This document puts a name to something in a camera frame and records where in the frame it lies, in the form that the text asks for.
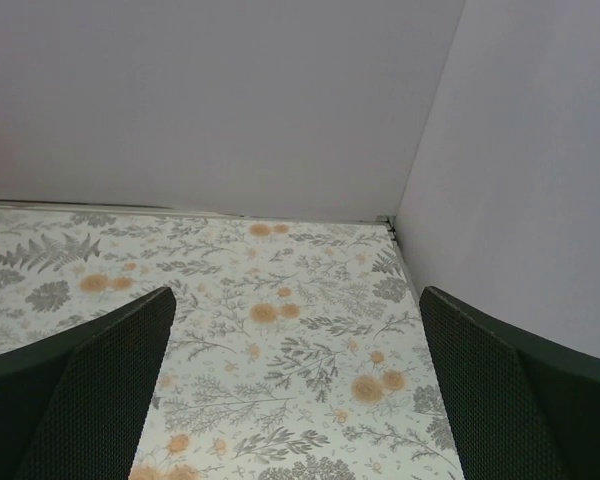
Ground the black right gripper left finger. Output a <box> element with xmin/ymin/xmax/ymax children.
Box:
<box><xmin>0</xmin><ymin>287</ymin><xmax>176</xmax><ymax>479</ymax></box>

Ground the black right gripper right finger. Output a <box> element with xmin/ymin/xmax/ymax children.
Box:
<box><xmin>419</xmin><ymin>287</ymin><xmax>600</xmax><ymax>479</ymax></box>

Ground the floral patterned table mat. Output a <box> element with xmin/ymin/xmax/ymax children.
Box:
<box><xmin>0</xmin><ymin>208</ymin><xmax>462</xmax><ymax>479</ymax></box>

